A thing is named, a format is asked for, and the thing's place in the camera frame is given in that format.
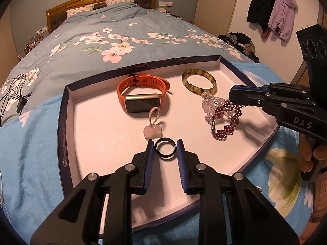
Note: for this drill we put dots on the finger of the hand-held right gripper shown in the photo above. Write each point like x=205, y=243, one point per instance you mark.
x=270, y=104
x=288, y=89

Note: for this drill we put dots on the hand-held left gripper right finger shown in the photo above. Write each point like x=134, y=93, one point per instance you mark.
x=182, y=168

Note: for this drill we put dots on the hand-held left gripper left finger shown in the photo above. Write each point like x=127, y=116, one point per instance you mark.
x=149, y=168

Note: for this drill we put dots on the pink stone charm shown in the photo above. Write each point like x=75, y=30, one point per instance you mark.
x=153, y=131

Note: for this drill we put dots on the dark blue shallow box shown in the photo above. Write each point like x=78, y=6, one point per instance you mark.
x=107, y=122

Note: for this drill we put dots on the orange smartwatch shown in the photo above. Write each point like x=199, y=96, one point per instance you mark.
x=140, y=104

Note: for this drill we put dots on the amber mottled bangle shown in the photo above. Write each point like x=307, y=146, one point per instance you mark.
x=184, y=80

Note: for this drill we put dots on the person's right forearm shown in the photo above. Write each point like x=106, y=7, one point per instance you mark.
x=320, y=196

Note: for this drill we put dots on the person's right hand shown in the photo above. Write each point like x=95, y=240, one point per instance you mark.
x=304, y=155

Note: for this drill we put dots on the purple jacket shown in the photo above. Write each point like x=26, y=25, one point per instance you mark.
x=283, y=12

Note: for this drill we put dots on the pile of dark clothes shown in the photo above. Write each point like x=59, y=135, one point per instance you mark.
x=242, y=43

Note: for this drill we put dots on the black jacket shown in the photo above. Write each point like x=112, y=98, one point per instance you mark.
x=260, y=7

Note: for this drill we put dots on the small silver ornament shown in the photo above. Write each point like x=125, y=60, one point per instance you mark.
x=259, y=189

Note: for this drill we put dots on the beige wardrobe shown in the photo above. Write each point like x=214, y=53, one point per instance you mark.
x=217, y=5

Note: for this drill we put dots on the floral grey-blue duvet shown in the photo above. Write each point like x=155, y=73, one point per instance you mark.
x=115, y=30

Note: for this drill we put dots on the cluster of cosmetic bottles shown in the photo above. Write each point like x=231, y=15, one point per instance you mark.
x=33, y=44

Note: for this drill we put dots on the patterned white pillow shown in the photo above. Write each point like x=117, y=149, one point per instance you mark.
x=120, y=0
x=80, y=10

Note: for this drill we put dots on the wooden bed headboard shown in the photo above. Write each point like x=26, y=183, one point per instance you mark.
x=76, y=2

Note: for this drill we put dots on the white wall socket panel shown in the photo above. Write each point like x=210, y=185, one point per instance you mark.
x=40, y=30
x=166, y=3

